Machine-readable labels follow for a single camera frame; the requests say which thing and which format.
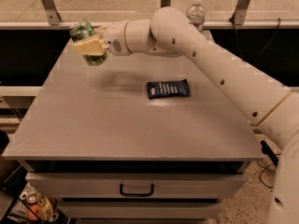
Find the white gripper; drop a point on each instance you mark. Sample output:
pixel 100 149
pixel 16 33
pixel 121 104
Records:
pixel 114 38

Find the green soda can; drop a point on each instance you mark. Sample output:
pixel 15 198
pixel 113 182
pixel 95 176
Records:
pixel 81 30

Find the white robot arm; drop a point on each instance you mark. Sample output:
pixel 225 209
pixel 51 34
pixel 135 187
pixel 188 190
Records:
pixel 267 103

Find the dark blue snack bar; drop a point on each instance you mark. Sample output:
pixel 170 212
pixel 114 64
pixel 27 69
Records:
pixel 165 89

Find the clear plastic water bottle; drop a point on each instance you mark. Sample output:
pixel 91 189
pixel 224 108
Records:
pixel 196 14

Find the grey drawer cabinet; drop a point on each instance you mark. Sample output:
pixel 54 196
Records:
pixel 100 120

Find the upper grey drawer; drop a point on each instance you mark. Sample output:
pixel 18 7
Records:
pixel 106 186

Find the grey drawer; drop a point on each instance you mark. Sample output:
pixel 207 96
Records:
pixel 140 210
pixel 106 186

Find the lower grey drawer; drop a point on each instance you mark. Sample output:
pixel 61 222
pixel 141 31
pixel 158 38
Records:
pixel 140 210

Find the clutter on floor shelf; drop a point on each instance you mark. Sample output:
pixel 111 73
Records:
pixel 33 206

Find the black stand leg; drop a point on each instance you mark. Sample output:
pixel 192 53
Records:
pixel 269 152

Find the left metal railing bracket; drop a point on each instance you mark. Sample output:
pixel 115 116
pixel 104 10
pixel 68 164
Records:
pixel 52 14

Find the right metal railing bracket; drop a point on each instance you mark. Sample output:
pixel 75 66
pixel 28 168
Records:
pixel 240 13

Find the black drawer handle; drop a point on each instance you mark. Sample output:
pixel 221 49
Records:
pixel 136 192

